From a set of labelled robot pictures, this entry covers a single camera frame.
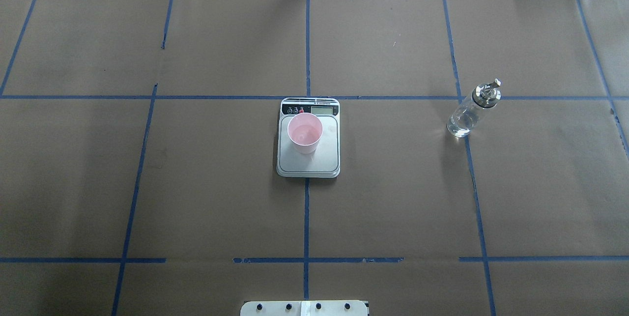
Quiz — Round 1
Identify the glass sauce bottle metal spout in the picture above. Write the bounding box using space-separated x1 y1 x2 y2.
446 78 502 138

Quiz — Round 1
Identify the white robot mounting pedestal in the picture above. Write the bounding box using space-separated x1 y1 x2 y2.
240 299 370 316

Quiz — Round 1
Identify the pink plastic cup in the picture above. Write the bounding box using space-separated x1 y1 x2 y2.
287 113 323 154

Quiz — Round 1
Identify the silver digital kitchen scale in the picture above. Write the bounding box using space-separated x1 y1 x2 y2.
276 97 341 178

